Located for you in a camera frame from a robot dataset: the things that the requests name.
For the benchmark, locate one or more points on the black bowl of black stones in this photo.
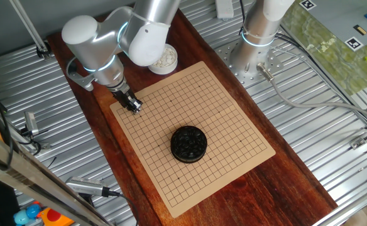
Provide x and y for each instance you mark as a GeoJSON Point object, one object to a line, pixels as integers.
{"type": "Point", "coordinates": [188, 144]}

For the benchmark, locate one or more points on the beige go board mat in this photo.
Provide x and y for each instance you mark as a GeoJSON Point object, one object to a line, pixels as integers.
{"type": "Point", "coordinates": [186, 103]}

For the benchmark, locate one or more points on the large aluminium frame beam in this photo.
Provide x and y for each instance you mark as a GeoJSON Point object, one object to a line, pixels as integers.
{"type": "Point", "coordinates": [29, 175]}

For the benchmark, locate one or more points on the green patterned mat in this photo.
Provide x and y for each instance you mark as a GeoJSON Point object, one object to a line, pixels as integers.
{"type": "Point", "coordinates": [343, 66]}

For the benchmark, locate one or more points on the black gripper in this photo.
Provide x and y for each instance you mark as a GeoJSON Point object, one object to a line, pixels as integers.
{"type": "Point", "coordinates": [123, 95]}

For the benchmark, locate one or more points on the aluminium camera stand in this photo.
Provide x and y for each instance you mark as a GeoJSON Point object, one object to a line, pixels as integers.
{"type": "Point", "coordinates": [17, 133]}

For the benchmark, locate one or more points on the orange box with red button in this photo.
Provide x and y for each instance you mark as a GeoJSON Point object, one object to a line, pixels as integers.
{"type": "Point", "coordinates": [53, 217]}

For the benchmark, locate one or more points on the wrist camera on silver bracket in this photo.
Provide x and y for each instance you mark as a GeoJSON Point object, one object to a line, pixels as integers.
{"type": "Point", "coordinates": [78, 77]}

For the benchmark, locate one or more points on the silver robot mounting plate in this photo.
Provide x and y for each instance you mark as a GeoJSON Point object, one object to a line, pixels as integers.
{"type": "Point", "coordinates": [274, 66]}

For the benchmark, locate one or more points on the dark red wooden plank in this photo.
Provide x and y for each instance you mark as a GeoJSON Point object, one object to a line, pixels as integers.
{"type": "Point", "coordinates": [89, 125]}

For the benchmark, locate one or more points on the white bowl of white stones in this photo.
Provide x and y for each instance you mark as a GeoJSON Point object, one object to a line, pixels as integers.
{"type": "Point", "coordinates": [167, 62]}

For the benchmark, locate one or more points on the blue plastic toy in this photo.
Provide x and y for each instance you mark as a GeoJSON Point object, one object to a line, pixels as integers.
{"type": "Point", "coordinates": [26, 215]}

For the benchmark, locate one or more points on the grey board with markers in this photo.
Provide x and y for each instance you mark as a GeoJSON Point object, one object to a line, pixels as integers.
{"type": "Point", "coordinates": [337, 15]}

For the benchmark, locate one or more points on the white power strip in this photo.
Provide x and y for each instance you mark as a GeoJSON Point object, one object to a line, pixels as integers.
{"type": "Point", "coordinates": [224, 9]}

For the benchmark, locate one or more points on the small silver exterior camera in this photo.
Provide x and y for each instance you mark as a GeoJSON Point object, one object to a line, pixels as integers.
{"type": "Point", "coordinates": [31, 123]}

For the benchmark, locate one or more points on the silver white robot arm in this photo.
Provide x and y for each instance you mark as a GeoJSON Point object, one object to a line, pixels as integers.
{"type": "Point", "coordinates": [92, 47]}

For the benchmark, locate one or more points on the ribbed silver exterior camera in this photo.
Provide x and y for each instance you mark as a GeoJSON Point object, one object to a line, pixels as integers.
{"type": "Point", "coordinates": [84, 186]}

